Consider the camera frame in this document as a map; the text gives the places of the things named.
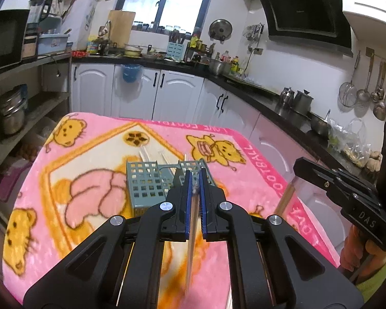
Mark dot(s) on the yellow oil bottle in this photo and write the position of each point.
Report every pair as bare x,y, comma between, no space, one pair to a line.
235,65

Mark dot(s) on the black kitchen countertop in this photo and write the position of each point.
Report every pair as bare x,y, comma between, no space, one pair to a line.
260,98

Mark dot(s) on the white upper cabinet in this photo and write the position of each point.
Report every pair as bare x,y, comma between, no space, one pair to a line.
366,6

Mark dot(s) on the blue plastic bag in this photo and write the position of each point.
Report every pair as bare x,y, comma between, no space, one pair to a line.
131,73

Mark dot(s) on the steel pot with ladle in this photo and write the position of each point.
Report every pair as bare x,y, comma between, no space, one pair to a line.
320,124

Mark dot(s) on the blue plastic dish box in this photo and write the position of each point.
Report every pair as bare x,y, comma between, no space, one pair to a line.
51,43

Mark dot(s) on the steel sink faucet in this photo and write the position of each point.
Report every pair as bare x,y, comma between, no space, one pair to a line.
105,27

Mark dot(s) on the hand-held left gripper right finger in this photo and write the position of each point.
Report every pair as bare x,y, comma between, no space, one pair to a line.
203,199

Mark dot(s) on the person's right hand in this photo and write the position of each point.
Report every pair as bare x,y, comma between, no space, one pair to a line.
350,251

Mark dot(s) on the pink printed blanket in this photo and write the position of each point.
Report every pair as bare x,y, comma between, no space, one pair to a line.
83,154

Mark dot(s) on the brown lumpy produce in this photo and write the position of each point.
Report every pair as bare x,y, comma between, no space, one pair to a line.
374,161

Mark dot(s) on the small steel kettle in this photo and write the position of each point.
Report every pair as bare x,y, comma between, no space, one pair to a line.
287,96

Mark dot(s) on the clear plastic bag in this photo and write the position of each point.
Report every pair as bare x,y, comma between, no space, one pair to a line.
350,141

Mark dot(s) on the wall power socket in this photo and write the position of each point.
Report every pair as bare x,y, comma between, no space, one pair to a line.
258,50

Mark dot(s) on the wooden cutting board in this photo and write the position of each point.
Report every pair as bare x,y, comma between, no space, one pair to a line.
120,29

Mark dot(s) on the light blue knife block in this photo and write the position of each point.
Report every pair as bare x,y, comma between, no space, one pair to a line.
175,51

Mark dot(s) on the blue framed window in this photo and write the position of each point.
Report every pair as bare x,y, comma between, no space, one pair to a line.
167,3

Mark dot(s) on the row of hanging kitchen utensils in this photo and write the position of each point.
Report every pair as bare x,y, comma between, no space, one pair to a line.
378,87

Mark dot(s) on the steel shelf table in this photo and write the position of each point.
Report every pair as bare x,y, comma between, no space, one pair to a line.
51,98

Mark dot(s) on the wooden chopstick pair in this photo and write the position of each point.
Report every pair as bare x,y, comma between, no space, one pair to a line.
185,157
144,154
164,158
193,231

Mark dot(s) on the small hanging kitchen tools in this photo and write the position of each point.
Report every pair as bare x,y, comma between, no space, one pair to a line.
254,32

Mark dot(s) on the stacked steel pots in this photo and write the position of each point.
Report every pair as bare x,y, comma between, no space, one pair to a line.
11,116

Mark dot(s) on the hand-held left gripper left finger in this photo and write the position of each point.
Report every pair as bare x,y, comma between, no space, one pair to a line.
188,196

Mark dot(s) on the black range hood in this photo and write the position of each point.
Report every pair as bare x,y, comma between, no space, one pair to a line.
305,9

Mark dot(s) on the steel pot lid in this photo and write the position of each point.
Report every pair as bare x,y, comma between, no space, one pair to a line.
220,29

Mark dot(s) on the black microwave oven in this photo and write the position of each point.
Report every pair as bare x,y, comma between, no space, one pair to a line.
3,38

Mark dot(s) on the perforated plastic utensil basket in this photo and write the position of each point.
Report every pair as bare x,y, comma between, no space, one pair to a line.
144,183

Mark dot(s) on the row of spice jars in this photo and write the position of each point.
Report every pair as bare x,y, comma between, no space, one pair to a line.
154,27

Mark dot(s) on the steel cooking pot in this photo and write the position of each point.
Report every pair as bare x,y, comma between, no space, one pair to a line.
219,67

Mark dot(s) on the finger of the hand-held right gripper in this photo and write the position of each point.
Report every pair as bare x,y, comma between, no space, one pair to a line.
312,172

